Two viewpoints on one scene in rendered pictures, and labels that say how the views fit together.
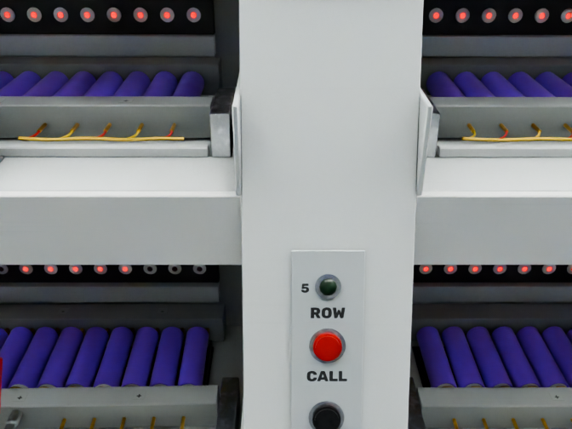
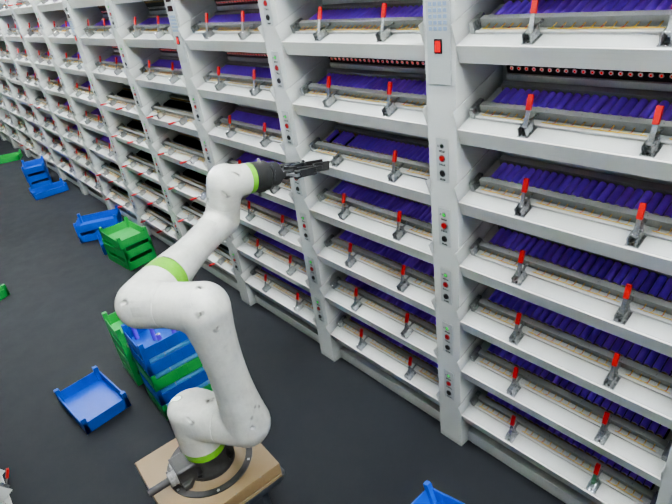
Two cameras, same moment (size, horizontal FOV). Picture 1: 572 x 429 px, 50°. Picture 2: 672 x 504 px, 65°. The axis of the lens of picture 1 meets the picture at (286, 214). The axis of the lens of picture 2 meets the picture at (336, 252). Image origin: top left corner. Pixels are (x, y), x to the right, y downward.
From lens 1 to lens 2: 1.21 m
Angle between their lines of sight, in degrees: 53
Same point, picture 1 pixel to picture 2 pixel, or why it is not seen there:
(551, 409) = (508, 187)
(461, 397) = (489, 180)
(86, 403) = (415, 164)
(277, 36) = (432, 94)
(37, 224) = (398, 125)
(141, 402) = (424, 166)
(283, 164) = (434, 119)
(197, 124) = not seen: hidden behind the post
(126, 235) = (411, 129)
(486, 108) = (490, 107)
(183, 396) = not seen: hidden behind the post
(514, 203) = (474, 133)
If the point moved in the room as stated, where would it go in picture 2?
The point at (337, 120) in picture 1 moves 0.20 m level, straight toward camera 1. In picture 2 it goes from (442, 112) to (383, 133)
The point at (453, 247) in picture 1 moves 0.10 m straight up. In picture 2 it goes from (467, 141) to (466, 102)
